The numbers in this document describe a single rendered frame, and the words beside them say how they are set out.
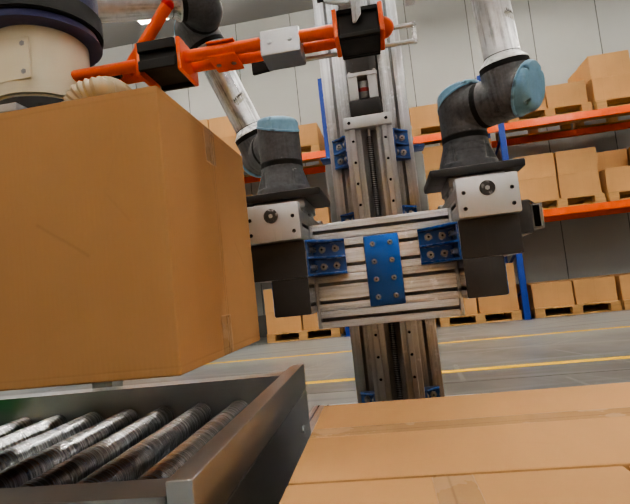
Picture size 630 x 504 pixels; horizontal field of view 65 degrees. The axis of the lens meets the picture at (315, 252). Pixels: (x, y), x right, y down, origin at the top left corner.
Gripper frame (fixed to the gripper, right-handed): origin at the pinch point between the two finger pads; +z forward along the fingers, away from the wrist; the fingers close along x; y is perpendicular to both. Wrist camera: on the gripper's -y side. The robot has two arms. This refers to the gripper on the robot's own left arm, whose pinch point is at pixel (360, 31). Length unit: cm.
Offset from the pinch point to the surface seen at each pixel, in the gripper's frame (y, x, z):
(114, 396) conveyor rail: 68, -28, 64
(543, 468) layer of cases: -15, 21, 67
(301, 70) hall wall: 119, -840, -378
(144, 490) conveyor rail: 27, 35, 62
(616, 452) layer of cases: -25, 17, 67
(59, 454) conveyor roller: 62, 1, 68
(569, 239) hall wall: -319, -835, 6
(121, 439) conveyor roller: 53, -5, 68
